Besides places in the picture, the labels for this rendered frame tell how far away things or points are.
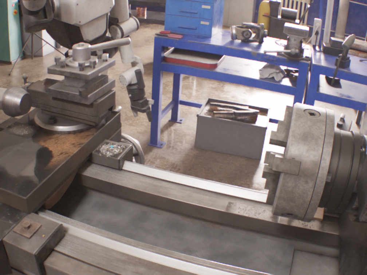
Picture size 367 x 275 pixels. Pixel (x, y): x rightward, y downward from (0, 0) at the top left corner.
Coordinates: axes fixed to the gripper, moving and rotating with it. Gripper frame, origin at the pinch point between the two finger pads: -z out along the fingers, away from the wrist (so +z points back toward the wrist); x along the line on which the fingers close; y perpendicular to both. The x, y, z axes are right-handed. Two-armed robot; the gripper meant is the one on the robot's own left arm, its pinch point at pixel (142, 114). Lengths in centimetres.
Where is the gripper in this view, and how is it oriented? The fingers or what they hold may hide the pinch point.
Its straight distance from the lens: 205.5
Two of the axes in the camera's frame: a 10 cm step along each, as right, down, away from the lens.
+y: 6.2, -5.3, 5.8
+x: 7.6, 2.5, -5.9
